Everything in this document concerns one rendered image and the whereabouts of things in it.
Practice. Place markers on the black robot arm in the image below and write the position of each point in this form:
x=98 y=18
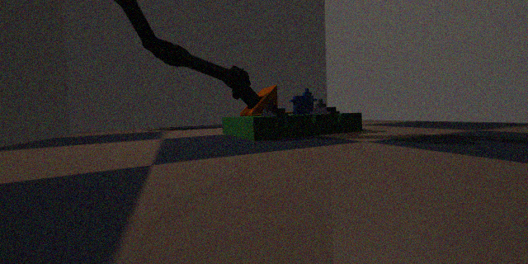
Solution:
x=175 y=55

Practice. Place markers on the green flat rectangular board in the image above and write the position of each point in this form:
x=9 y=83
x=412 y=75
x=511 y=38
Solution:
x=274 y=123

